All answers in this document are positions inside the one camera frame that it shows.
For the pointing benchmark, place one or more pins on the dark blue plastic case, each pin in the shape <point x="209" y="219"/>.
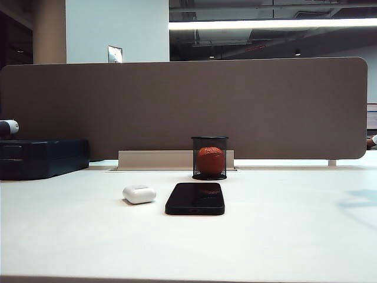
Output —
<point x="44" y="159"/>

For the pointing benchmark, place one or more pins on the black mesh pen holder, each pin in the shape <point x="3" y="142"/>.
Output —
<point x="195" y="147"/>

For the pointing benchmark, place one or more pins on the orange ball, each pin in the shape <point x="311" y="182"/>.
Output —
<point x="210" y="160"/>

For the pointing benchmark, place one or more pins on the brown fabric desk divider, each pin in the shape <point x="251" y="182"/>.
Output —
<point x="176" y="103"/>

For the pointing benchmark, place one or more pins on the black smartphone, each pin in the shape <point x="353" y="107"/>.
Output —
<point x="194" y="198"/>

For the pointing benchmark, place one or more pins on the long ceiling light strip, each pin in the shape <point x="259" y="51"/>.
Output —
<point x="265" y="24"/>

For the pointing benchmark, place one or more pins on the beige round column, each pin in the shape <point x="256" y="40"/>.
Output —
<point x="49" y="32"/>

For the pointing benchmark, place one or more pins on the white and black cylinder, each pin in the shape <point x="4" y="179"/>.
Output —
<point x="9" y="127"/>

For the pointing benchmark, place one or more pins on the bright monitor screen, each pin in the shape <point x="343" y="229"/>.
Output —
<point x="372" y="116"/>

